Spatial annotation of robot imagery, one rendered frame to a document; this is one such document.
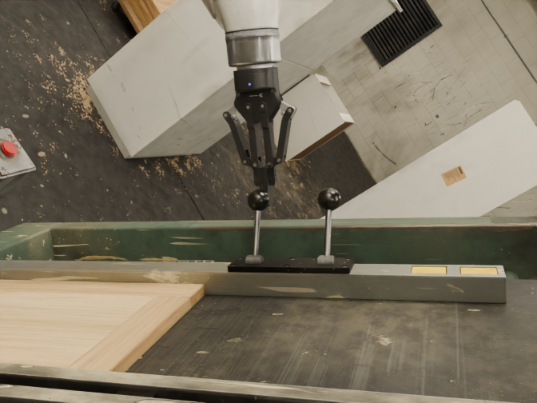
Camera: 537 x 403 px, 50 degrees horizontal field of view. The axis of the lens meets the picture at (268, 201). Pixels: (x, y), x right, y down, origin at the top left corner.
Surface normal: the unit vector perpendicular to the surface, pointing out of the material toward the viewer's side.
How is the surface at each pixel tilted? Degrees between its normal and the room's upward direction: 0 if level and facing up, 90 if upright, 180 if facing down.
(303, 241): 90
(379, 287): 90
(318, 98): 90
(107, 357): 60
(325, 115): 90
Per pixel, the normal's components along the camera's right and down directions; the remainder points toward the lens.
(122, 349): -0.09, -0.97
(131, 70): -0.37, 0.10
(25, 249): 0.95, -0.02
